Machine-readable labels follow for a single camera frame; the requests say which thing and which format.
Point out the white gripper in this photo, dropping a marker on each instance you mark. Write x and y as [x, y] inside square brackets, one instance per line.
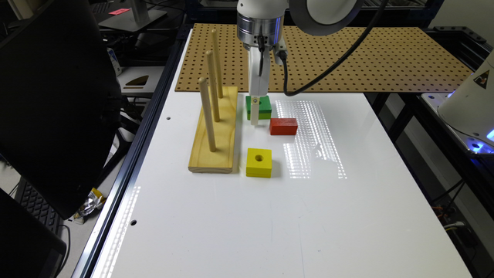
[259, 70]

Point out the green wooden block with hole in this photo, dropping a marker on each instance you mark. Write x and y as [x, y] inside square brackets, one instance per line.
[265, 108]

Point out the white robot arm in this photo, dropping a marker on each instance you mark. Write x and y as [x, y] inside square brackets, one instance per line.
[260, 28]

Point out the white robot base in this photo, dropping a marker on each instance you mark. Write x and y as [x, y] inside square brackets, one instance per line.
[468, 111]

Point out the red wooden block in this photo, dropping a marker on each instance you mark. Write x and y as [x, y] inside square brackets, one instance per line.
[283, 126]

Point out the yellow wooden block with hole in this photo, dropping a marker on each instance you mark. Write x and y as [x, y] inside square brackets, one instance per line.
[259, 163]

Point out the front wooden peg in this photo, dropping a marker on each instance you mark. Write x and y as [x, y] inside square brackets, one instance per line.
[206, 107]

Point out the wooden peg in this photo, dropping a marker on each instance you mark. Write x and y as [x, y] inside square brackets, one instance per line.
[218, 72]
[213, 85]
[206, 107]

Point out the middle wooden peg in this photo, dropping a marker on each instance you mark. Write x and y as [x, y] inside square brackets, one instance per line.
[213, 85]

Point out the rear wooden peg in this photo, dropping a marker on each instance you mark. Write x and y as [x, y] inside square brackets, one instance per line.
[218, 72]

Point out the wooden peg base board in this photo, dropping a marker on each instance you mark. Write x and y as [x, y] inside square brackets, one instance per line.
[202, 160]

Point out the silver monitor stand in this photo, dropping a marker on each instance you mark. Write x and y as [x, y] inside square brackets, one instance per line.
[137, 18]

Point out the brown pegboard sheet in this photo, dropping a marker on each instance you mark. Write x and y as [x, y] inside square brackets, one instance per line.
[389, 60]

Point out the pink sticky note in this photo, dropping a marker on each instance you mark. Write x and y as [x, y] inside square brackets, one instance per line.
[119, 11]

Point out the crumpled foil wrapper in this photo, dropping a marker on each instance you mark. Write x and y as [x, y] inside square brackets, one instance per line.
[95, 200]

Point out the black monitor back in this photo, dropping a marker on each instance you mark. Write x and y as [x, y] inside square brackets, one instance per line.
[60, 103]

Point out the black keyboard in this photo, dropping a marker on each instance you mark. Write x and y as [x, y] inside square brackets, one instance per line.
[37, 206]

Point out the black aluminium table frame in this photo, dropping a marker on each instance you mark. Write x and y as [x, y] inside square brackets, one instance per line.
[109, 229]

